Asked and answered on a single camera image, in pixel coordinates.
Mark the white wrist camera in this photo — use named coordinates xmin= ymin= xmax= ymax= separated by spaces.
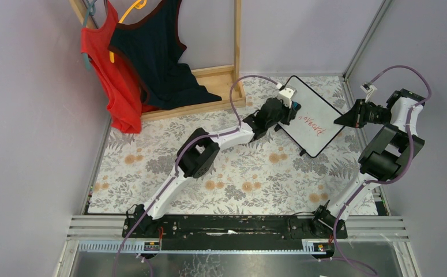
xmin=360 ymin=83 xmax=377 ymax=102
xmin=276 ymin=83 xmax=296 ymax=109

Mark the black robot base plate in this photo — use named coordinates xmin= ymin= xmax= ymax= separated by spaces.
xmin=122 ymin=214 xmax=348 ymax=252

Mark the wooden clothes rack frame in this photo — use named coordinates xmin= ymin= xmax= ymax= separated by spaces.
xmin=72 ymin=1 xmax=245 ymax=122

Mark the red tank top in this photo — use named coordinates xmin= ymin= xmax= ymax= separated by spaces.
xmin=81 ymin=2 xmax=157 ymax=133

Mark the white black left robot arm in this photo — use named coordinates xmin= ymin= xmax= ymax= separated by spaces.
xmin=127 ymin=98 xmax=301 ymax=236

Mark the aluminium rail frame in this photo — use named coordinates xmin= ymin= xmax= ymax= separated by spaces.
xmin=53 ymin=0 xmax=423 ymax=277

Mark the teal clothes hanger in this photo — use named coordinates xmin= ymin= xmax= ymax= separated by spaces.
xmin=81 ymin=0 xmax=99 ymax=71

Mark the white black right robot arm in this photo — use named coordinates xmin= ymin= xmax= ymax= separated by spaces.
xmin=310 ymin=89 xmax=426 ymax=238

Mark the floral patterned table mat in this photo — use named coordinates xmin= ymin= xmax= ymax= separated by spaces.
xmin=87 ymin=75 xmax=379 ymax=216

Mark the yellow clothes hanger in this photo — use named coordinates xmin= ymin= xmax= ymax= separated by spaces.
xmin=108 ymin=0 xmax=148 ymax=64

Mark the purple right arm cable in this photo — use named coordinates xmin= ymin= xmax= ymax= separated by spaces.
xmin=318 ymin=65 xmax=433 ymax=277

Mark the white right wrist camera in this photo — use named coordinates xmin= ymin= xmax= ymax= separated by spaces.
xmin=360 ymin=83 xmax=377 ymax=102

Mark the black framed whiteboard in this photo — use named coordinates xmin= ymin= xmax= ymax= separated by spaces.
xmin=275 ymin=75 xmax=344 ymax=158

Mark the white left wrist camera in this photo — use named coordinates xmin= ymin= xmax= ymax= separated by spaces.
xmin=276 ymin=83 xmax=296 ymax=109

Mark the dark navy tank top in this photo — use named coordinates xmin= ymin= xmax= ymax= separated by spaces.
xmin=108 ymin=1 xmax=221 ymax=110

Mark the blue and black eraser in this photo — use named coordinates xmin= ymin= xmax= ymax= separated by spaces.
xmin=292 ymin=102 xmax=301 ymax=111

